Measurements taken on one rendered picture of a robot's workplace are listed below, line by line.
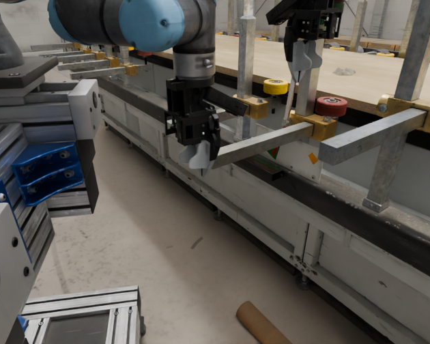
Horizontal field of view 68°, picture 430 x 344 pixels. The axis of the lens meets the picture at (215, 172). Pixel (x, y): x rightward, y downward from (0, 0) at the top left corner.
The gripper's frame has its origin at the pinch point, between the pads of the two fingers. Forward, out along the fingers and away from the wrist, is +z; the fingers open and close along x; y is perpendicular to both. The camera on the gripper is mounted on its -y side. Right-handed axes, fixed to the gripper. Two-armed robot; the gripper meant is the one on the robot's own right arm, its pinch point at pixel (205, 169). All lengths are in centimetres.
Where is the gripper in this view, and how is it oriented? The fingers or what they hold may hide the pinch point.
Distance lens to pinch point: 69.0
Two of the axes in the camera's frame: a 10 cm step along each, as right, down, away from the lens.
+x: 6.0, 3.8, -7.1
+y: -8.0, 2.8, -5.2
